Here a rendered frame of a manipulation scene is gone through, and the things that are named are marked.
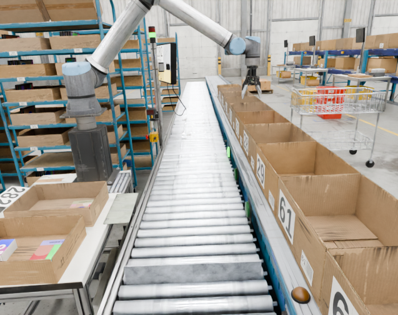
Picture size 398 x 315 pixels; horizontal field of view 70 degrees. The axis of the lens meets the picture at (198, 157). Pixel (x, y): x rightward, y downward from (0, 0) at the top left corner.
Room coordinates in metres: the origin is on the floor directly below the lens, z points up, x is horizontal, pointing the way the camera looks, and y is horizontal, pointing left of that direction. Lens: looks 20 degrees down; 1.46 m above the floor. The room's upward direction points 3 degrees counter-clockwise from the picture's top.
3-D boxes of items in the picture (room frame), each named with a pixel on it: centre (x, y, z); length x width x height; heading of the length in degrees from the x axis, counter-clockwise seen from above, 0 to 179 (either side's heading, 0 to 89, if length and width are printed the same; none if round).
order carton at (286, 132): (1.49, -0.42, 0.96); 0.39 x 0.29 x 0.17; 0
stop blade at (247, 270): (0.77, 0.04, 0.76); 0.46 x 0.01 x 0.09; 90
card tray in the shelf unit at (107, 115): (2.63, 0.95, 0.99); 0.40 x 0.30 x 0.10; 86
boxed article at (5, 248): (0.92, 0.77, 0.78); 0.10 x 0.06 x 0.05; 5
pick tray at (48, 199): (1.25, 0.68, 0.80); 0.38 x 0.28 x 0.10; 91
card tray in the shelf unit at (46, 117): (2.63, 1.42, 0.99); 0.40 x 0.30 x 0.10; 88
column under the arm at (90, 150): (1.67, 0.65, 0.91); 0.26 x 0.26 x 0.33; 2
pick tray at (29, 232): (0.92, 0.69, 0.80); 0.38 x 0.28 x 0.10; 90
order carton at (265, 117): (1.88, -0.43, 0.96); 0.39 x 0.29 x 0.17; 0
